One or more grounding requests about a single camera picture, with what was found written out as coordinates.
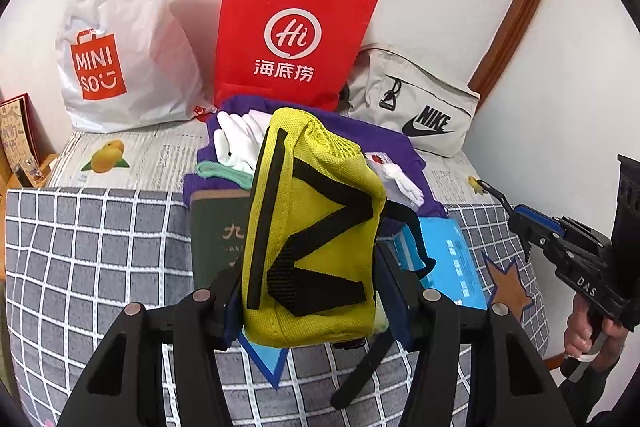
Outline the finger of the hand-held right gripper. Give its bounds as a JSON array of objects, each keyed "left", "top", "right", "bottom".
[
  {"left": 475, "top": 179, "right": 516, "bottom": 215},
  {"left": 509, "top": 203, "right": 566, "bottom": 236}
]

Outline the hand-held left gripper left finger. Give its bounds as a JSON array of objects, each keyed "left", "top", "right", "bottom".
[{"left": 57, "top": 264, "right": 251, "bottom": 427}]

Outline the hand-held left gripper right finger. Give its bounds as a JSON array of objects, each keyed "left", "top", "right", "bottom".
[{"left": 375, "top": 243, "right": 576, "bottom": 427}]

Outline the purple towel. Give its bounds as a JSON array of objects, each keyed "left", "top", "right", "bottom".
[{"left": 182, "top": 96, "right": 447, "bottom": 218}]

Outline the white wet wipe packet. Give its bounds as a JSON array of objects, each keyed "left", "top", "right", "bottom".
[{"left": 364, "top": 150, "right": 396, "bottom": 168}]

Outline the yellow mesh bag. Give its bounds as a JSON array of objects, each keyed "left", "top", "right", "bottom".
[{"left": 240, "top": 107, "right": 437, "bottom": 410}]

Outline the person's right forearm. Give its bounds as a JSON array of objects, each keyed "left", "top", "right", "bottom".
[{"left": 557, "top": 349, "right": 640, "bottom": 427}]

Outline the person's right hand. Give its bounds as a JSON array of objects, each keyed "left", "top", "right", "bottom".
[{"left": 562, "top": 296, "right": 629, "bottom": 363}]

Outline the light blue packet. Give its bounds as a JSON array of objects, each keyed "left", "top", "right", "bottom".
[{"left": 392, "top": 217, "right": 488, "bottom": 312}]

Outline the dark green book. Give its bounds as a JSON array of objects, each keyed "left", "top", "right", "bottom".
[{"left": 190, "top": 189, "right": 256, "bottom": 293}]

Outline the beige waist bag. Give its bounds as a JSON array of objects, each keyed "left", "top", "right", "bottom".
[{"left": 342, "top": 43, "right": 481, "bottom": 158}]

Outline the grey checked blanket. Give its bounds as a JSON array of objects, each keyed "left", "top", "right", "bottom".
[{"left": 0, "top": 187, "right": 551, "bottom": 427}]

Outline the mint green cloth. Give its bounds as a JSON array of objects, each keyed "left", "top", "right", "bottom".
[{"left": 195, "top": 161, "right": 256, "bottom": 192}]

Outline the newspaper print bedsheet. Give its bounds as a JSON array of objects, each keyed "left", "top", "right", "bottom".
[{"left": 42, "top": 119, "right": 501, "bottom": 208}]

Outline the wooden card stand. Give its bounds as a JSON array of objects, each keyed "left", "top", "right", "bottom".
[{"left": 10, "top": 152, "right": 61, "bottom": 188}]

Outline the wooden door frame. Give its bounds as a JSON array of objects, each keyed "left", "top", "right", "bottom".
[{"left": 467, "top": 0, "right": 565, "bottom": 98}]

